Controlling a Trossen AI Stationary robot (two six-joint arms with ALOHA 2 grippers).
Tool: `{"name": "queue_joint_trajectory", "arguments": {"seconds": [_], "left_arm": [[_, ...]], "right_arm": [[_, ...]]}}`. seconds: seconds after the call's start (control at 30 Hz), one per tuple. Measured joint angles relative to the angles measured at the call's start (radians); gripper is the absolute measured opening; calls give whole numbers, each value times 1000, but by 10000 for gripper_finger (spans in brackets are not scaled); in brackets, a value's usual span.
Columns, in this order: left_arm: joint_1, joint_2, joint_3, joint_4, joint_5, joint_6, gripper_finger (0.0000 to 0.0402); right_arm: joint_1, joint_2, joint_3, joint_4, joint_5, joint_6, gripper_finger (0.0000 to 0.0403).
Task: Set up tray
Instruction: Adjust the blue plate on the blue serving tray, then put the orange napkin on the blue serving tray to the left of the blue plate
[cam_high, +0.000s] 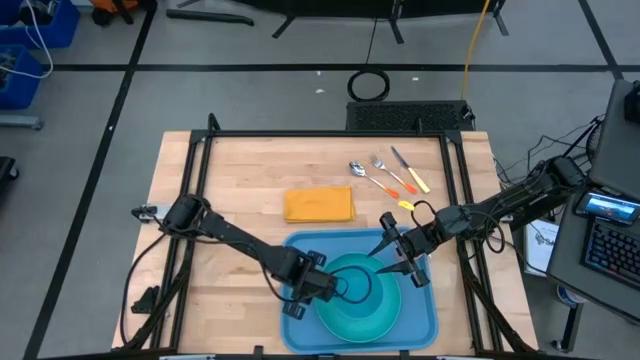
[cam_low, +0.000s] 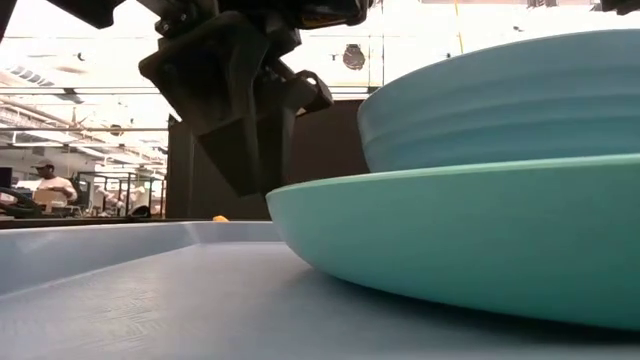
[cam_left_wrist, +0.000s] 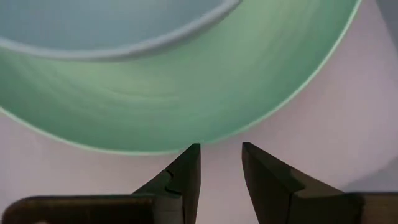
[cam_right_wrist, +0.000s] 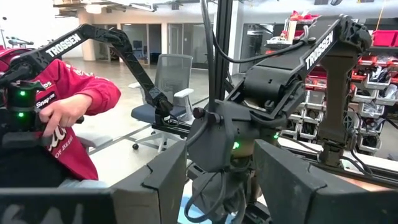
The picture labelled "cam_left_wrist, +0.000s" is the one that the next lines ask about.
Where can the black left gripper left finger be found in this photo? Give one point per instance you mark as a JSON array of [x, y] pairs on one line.
[[183, 193]]

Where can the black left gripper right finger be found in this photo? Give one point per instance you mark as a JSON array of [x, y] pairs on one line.
[[273, 199]]

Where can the blue bowl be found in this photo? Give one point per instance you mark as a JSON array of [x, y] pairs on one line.
[[93, 21]]

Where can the teal round plate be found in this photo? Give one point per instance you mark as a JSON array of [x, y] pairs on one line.
[[186, 109]]

